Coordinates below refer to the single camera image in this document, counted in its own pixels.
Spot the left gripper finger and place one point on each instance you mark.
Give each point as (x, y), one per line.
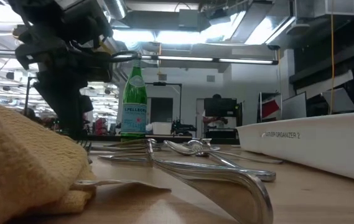
(87, 104)
(68, 109)

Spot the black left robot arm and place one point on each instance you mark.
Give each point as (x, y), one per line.
(49, 12)

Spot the green glass water bottle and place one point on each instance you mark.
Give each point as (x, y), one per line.
(133, 118)

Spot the silver knife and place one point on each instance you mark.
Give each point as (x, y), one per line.
(133, 142)
(257, 174)

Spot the yellow cloth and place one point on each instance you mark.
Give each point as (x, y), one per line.
(15, 161)

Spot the white box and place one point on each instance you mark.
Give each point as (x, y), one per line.
(161, 128)

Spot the black background robot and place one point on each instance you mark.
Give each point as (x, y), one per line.
(183, 128)

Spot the long ceiling light bar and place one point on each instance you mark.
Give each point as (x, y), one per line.
(195, 58)

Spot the person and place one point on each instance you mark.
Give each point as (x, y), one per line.
(217, 96)

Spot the black monitor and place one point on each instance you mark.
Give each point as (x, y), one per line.
(220, 107)

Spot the red panel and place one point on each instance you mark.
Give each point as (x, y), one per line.
(270, 109)

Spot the whiteboard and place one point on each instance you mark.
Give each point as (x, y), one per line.
(294, 106)

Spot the white cutlery organizer tray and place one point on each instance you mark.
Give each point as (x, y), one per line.
(319, 146)

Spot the silver ventilation duct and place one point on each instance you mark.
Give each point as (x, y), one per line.
(116, 8)

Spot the black camera stand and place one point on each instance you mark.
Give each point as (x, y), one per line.
(164, 83)

